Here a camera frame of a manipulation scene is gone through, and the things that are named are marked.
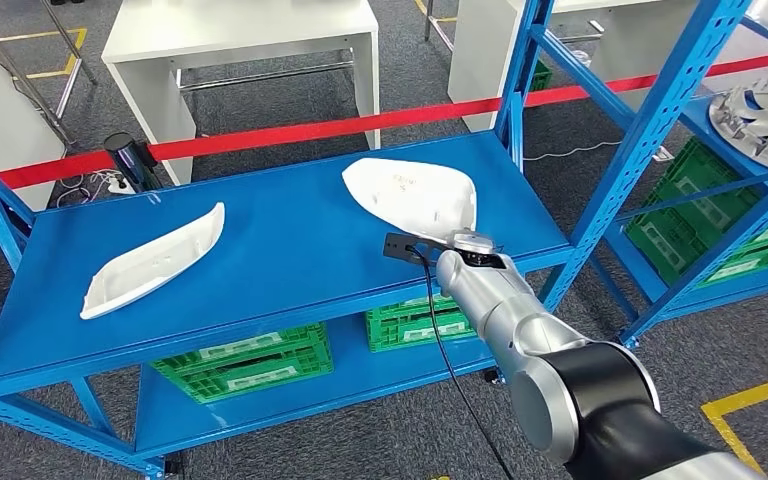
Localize broad white shell part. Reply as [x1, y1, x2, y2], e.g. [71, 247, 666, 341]
[342, 157, 478, 243]

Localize blue steel shelf rack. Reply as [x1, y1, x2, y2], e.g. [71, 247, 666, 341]
[612, 13, 768, 349]
[0, 0, 756, 480]

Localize long narrow white shell part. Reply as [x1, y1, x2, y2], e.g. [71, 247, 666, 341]
[79, 201, 226, 321]

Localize red barrier belt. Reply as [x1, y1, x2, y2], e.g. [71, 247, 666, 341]
[148, 51, 768, 164]
[0, 150, 117, 203]

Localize white table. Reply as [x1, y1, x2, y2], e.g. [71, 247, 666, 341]
[448, 0, 690, 132]
[100, 0, 382, 187]

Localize yellow floor tape strip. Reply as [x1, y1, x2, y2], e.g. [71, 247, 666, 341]
[413, 0, 459, 23]

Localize yellow floor tape outline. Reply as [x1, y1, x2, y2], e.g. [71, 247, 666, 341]
[700, 369, 768, 475]

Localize white cabinet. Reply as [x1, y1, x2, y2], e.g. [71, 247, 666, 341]
[0, 26, 67, 212]

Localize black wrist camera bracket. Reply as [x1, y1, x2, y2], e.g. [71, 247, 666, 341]
[382, 231, 455, 266]

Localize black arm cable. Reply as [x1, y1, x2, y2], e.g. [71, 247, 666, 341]
[405, 246, 514, 480]

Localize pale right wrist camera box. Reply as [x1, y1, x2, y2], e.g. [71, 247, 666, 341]
[445, 228, 498, 258]

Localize white floor cable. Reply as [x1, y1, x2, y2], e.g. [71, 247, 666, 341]
[523, 139, 624, 162]

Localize black barrier post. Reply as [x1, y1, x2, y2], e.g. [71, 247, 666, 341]
[103, 131, 163, 195]

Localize tangled floor cables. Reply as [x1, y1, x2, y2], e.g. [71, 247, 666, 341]
[55, 168, 117, 208]

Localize chrome tube frame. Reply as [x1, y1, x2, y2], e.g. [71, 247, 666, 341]
[0, 0, 99, 144]

